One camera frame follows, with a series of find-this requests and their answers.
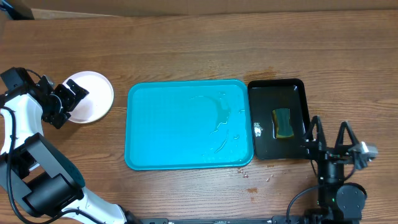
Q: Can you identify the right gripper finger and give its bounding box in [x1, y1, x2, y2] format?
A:
[303, 116, 326, 151]
[334, 121, 361, 150]

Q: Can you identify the white plate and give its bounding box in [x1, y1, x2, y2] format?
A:
[63, 71, 114, 124]

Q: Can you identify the green yellow sponge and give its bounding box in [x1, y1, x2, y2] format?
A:
[272, 108, 294, 139]

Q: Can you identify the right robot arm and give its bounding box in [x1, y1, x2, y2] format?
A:
[303, 116, 379, 223]

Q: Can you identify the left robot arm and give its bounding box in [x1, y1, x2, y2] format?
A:
[1, 67, 137, 223]

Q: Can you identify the black rectangular water tray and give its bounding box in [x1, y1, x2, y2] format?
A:
[248, 78, 310, 160]

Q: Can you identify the teal plastic serving tray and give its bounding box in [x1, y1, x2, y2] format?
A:
[124, 79, 254, 170]

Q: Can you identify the dark object top left corner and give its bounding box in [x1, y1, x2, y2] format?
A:
[1, 0, 34, 21]

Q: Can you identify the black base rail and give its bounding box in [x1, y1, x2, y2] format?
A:
[141, 215, 309, 224]

